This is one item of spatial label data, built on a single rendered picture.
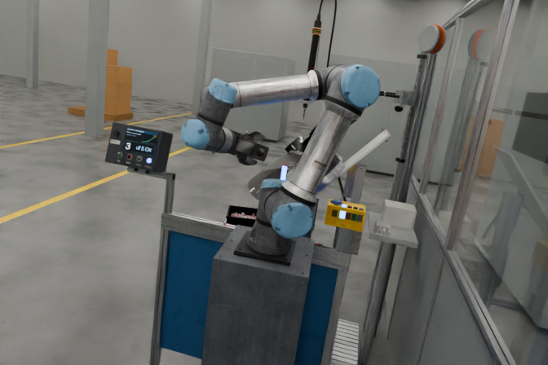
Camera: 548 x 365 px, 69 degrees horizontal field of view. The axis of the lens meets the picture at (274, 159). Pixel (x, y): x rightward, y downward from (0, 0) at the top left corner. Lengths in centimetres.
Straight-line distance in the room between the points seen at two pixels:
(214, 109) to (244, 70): 832
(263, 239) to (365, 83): 58
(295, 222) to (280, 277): 20
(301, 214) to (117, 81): 893
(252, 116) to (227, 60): 141
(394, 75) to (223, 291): 652
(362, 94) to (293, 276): 57
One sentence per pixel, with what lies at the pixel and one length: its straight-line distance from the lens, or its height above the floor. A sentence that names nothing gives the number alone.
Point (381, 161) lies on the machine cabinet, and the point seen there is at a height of 25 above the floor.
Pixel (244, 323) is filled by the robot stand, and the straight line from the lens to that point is 136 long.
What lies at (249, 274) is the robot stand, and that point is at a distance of 127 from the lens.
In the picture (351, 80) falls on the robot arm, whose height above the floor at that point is 159.
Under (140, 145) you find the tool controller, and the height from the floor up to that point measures 118.
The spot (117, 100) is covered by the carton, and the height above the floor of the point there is 47.
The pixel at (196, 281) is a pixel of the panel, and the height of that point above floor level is 54.
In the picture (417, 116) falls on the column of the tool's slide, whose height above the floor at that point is 145.
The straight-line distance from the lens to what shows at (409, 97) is 237.
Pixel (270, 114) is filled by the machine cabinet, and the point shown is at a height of 63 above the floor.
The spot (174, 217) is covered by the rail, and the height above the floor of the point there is 85.
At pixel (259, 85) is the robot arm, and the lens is 120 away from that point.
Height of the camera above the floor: 158
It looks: 12 degrees down
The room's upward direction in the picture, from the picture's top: 8 degrees clockwise
